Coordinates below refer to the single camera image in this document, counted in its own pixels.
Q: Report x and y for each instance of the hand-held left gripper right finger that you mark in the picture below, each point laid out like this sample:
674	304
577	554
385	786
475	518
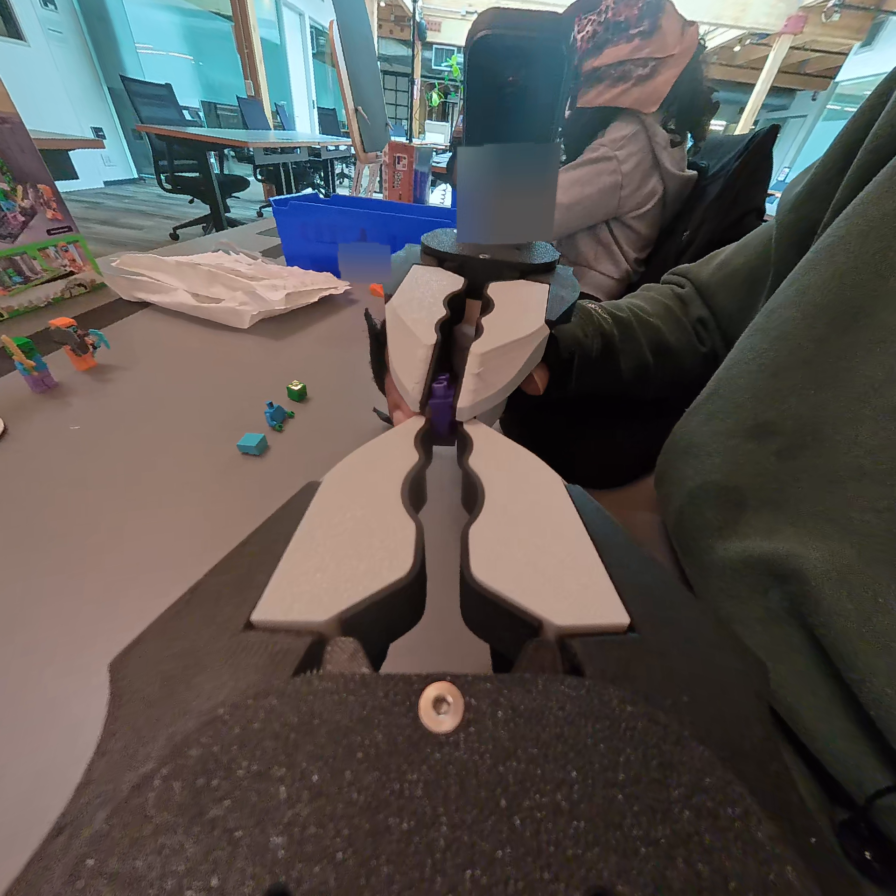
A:
546	553

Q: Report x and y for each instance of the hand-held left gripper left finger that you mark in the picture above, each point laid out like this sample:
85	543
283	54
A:
343	553

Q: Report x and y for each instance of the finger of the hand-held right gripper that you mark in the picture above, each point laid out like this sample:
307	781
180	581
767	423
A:
514	336
413	329

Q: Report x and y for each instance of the purple toy legs piece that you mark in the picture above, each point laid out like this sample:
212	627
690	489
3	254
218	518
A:
442	413

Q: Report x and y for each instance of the small green cube brick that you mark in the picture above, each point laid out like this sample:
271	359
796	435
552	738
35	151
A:
297	392

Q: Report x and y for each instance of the light blue cube brick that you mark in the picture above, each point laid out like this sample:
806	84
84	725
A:
252	444

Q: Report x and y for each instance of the blue plastic bin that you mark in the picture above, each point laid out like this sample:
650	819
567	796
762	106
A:
315	224

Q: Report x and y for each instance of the small blue toy creature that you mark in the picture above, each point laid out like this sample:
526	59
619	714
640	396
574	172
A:
276	416

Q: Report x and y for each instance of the small orange grey brick model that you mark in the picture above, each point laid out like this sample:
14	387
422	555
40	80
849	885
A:
80	350

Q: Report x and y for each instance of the green headed toy minifigure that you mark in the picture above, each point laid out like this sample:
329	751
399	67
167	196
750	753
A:
35	367

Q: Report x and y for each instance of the person's right forearm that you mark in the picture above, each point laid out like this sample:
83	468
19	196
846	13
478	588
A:
644	329

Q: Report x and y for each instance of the person's right hand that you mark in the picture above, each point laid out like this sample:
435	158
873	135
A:
402	409

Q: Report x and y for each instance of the orange cardboard box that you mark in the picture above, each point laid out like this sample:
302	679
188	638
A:
402	171

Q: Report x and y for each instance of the white crumpled paper bag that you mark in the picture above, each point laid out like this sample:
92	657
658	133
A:
224	283

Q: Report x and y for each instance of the grey board on wooden easel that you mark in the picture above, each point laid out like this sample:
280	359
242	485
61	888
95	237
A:
360	70

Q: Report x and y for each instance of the dark green hoodie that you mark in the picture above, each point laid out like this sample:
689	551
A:
784	490

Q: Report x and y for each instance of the wooden top office table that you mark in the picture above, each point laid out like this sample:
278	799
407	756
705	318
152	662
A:
245	136

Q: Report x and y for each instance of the black office chair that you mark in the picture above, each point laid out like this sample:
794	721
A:
182	154

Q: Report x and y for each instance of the brick set cardboard box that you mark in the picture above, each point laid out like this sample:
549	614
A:
42	245

